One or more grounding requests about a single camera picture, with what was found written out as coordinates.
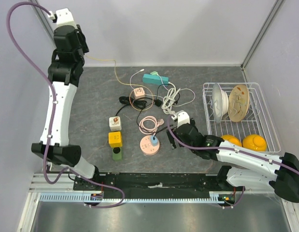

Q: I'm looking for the pink cable with plug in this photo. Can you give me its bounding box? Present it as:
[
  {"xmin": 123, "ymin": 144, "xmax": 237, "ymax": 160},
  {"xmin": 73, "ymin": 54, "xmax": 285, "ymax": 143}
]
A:
[{"xmin": 139, "ymin": 116, "xmax": 165, "ymax": 135}]

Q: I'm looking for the blue charger plug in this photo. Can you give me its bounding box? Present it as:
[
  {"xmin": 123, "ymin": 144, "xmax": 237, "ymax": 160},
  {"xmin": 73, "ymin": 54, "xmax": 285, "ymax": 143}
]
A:
[{"xmin": 150, "ymin": 135, "xmax": 158, "ymax": 146}]

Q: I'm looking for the pink round socket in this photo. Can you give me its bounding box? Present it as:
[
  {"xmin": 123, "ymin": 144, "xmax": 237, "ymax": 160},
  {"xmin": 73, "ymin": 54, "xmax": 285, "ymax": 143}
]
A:
[{"xmin": 140, "ymin": 135, "xmax": 160, "ymax": 156}]

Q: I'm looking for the yellow thin cable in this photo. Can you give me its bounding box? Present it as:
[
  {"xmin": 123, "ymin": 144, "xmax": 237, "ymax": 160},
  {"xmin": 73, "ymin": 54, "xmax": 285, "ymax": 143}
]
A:
[{"xmin": 85, "ymin": 55, "xmax": 155, "ymax": 111}]

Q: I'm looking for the teal power strip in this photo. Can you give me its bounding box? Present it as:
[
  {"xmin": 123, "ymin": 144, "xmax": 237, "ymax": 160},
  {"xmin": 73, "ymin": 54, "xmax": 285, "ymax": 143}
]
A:
[{"xmin": 142, "ymin": 74, "xmax": 169, "ymax": 86}]

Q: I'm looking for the yellow cube socket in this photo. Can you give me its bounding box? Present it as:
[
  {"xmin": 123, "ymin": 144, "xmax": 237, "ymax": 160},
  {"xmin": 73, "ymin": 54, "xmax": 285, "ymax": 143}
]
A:
[{"xmin": 108, "ymin": 131, "xmax": 123, "ymax": 148}]

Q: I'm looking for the white cube adapter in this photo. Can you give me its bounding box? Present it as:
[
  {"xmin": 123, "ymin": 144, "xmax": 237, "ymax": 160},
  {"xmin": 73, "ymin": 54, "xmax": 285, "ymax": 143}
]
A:
[{"xmin": 109, "ymin": 116, "xmax": 122, "ymax": 131}]

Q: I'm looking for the green power strip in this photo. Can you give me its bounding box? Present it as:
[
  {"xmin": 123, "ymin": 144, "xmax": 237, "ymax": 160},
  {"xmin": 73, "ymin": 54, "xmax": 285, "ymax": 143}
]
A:
[{"xmin": 112, "ymin": 147, "xmax": 122, "ymax": 161}]

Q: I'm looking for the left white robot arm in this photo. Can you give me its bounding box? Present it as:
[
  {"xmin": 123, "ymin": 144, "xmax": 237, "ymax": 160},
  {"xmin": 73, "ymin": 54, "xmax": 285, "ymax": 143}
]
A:
[{"xmin": 31, "ymin": 25, "xmax": 101, "ymax": 190}]

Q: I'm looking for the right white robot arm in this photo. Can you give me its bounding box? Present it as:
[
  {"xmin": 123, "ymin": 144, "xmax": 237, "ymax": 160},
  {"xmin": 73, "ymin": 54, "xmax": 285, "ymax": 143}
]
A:
[{"xmin": 167, "ymin": 123, "xmax": 299, "ymax": 203}]

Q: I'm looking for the yellow bowl front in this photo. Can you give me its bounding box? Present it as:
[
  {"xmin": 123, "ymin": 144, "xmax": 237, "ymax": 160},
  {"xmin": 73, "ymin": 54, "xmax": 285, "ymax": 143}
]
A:
[{"xmin": 221, "ymin": 134, "xmax": 242, "ymax": 147}]

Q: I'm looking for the yellow bowl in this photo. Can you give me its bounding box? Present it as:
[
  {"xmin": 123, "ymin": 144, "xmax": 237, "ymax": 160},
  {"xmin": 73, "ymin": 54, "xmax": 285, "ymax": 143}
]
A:
[
  {"xmin": 242, "ymin": 134, "xmax": 267, "ymax": 152},
  {"xmin": 221, "ymin": 134, "xmax": 242, "ymax": 147}
]

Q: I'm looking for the white bowl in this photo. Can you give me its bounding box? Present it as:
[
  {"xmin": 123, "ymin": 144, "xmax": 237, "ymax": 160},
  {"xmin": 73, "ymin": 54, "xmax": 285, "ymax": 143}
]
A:
[{"xmin": 212, "ymin": 83, "xmax": 228, "ymax": 123}]

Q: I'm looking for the beige patterned plate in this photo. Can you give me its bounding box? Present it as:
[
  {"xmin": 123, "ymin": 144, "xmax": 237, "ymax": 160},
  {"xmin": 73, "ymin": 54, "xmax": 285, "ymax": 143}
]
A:
[{"xmin": 228, "ymin": 85, "xmax": 250, "ymax": 122}]

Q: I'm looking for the pink cube socket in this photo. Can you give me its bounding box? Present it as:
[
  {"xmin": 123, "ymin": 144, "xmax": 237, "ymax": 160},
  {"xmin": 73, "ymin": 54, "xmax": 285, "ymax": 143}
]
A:
[{"xmin": 133, "ymin": 87, "xmax": 145, "ymax": 100}]

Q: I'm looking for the yellow bowl right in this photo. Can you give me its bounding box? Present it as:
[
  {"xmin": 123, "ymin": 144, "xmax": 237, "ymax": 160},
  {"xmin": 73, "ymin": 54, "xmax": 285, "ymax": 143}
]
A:
[{"xmin": 242, "ymin": 134, "xmax": 267, "ymax": 152}]

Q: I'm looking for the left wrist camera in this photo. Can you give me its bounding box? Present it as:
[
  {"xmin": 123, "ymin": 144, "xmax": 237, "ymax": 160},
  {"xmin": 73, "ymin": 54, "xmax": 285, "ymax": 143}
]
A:
[{"xmin": 47, "ymin": 8, "xmax": 77, "ymax": 29}]

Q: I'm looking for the black thin usb cable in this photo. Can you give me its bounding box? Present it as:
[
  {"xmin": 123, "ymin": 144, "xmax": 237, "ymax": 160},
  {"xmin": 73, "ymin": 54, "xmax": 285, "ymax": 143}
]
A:
[{"xmin": 153, "ymin": 84, "xmax": 180, "ymax": 141}]

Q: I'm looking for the black coiled cable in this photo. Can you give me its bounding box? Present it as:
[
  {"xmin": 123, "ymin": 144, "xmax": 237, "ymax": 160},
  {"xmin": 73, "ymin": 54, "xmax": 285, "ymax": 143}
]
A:
[{"xmin": 115, "ymin": 95, "xmax": 163, "ymax": 116}]

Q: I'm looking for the white wire dish rack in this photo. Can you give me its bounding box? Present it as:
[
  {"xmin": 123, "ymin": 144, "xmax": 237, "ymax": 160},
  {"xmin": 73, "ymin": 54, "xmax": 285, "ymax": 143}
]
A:
[{"xmin": 202, "ymin": 83, "xmax": 281, "ymax": 154}]

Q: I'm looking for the white usb cable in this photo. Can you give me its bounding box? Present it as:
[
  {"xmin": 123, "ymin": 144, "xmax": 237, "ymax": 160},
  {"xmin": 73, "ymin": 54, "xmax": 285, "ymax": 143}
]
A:
[{"xmin": 129, "ymin": 69, "xmax": 145, "ymax": 94}]

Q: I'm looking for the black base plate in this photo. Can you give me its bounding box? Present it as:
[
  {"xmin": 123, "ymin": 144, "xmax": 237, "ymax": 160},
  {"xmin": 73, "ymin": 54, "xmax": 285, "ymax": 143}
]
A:
[{"xmin": 73, "ymin": 172, "xmax": 244, "ymax": 200}]

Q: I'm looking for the light blue cable duct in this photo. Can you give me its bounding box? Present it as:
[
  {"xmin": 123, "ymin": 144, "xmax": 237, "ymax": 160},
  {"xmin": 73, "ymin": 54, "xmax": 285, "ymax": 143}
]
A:
[{"xmin": 39, "ymin": 192, "xmax": 232, "ymax": 203}]

